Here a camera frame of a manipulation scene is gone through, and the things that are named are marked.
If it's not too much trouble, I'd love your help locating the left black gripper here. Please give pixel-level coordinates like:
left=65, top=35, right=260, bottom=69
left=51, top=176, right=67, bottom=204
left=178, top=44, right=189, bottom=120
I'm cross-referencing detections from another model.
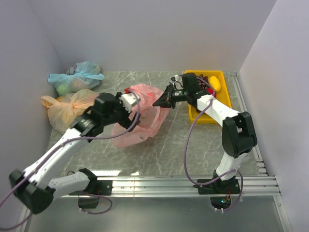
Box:
left=103, top=92, right=141, bottom=131

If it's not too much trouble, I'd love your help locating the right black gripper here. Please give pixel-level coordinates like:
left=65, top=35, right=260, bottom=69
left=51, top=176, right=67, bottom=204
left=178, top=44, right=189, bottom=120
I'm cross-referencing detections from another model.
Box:
left=153, top=84, right=189, bottom=109

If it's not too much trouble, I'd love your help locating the pink plastic bag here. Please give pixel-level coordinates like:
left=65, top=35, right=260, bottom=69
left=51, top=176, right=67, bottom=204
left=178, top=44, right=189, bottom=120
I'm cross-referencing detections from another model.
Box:
left=112, top=84, right=170, bottom=148

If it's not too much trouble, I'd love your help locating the red fake apple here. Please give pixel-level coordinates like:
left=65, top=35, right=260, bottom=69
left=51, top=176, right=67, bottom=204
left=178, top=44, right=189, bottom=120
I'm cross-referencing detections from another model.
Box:
left=206, top=87, right=217, bottom=98

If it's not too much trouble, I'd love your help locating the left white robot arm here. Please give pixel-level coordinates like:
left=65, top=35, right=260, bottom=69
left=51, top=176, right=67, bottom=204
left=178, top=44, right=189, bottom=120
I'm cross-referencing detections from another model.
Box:
left=9, top=90, right=140, bottom=215

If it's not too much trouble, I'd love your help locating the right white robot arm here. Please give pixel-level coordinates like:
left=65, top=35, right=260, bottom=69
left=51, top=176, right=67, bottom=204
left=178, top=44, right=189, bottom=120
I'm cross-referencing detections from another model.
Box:
left=153, top=72, right=257, bottom=193

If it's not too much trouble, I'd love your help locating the dark fake grape bunch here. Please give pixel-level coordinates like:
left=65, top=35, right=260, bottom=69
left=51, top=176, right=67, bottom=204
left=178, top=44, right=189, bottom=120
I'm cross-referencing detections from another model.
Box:
left=197, top=74, right=209, bottom=90

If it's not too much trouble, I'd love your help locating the blue tied plastic bag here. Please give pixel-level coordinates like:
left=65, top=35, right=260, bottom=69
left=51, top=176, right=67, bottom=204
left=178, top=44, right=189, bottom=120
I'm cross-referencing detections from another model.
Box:
left=48, top=61, right=104, bottom=96

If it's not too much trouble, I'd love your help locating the yellow fake lemon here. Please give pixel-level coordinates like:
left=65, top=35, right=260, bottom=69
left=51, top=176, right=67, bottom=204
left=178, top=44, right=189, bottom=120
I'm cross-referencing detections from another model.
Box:
left=208, top=76, right=222, bottom=92

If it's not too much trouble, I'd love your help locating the orange tied plastic bag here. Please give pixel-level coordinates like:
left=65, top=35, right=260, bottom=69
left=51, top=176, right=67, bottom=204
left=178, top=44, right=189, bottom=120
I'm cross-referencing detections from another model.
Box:
left=41, top=89, right=98, bottom=134

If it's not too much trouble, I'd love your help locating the yellow plastic tray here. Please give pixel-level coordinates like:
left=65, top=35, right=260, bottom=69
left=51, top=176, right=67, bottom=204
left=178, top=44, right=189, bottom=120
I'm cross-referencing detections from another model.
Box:
left=184, top=70, right=237, bottom=126

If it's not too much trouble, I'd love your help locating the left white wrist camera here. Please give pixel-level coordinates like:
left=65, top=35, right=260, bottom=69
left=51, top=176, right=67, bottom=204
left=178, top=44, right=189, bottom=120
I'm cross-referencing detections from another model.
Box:
left=119, top=88, right=140, bottom=113

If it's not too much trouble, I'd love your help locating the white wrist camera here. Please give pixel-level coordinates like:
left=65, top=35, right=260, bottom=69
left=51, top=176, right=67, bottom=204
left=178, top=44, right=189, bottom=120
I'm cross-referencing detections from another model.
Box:
left=119, top=88, right=140, bottom=113
left=169, top=74, right=183, bottom=90

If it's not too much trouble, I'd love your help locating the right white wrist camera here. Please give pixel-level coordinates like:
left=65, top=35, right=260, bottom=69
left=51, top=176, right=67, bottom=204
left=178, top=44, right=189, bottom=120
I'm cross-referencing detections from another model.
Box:
left=169, top=74, right=183, bottom=90

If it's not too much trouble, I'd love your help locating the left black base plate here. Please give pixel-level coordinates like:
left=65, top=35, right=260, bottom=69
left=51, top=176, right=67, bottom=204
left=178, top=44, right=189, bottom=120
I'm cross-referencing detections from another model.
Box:
left=70, top=179, right=113, bottom=196

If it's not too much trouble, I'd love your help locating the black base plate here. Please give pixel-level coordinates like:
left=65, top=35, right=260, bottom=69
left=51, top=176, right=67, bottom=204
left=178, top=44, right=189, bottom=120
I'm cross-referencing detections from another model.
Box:
left=70, top=179, right=113, bottom=196
left=193, top=177, right=240, bottom=195

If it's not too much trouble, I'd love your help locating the aluminium front rail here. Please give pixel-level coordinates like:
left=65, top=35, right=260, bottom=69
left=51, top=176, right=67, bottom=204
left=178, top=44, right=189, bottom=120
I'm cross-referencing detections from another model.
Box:
left=26, top=176, right=281, bottom=198

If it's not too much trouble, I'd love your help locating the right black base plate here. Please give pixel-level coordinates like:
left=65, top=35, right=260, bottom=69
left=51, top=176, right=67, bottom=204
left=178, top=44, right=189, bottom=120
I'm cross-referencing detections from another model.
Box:
left=193, top=177, right=240, bottom=195

